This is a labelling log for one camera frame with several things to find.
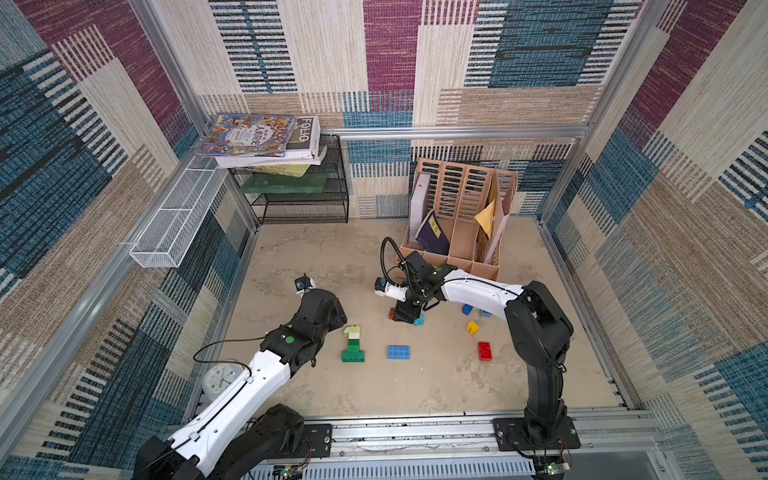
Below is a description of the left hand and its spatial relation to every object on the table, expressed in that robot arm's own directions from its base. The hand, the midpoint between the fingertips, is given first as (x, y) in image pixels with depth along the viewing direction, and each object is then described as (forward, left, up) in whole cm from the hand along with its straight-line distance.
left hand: (332, 306), depth 82 cm
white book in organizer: (+33, -26, +7) cm, 42 cm away
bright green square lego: (-6, -5, -13) cm, 15 cm away
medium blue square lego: (-12, -34, +18) cm, 40 cm away
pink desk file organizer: (+45, -43, -10) cm, 63 cm away
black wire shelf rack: (+33, +6, +12) cm, 35 cm away
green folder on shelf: (+38, +18, +12) cm, 43 cm away
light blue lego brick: (-3, -24, -4) cm, 24 cm away
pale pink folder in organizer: (+17, -47, +4) cm, 50 cm away
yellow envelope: (+21, -43, +11) cm, 49 cm away
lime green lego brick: (-1, -4, -11) cm, 12 cm away
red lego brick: (-8, -42, -12) cm, 45 cm away
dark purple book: (+28, -30, -3) cm, 41 cm away
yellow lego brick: (-2, -40, -11) cm, 42 cm away
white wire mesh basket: (+8, +36, +20) cm, 42 cm away
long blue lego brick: (-8, -18, -13) cm, 23 cm away
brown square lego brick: (+2, -16, -9) cm, 18 cm away
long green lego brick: (-9, -5, -12) cm, 16 cm away
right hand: (+6, -18, -10) cm, 21 cm away
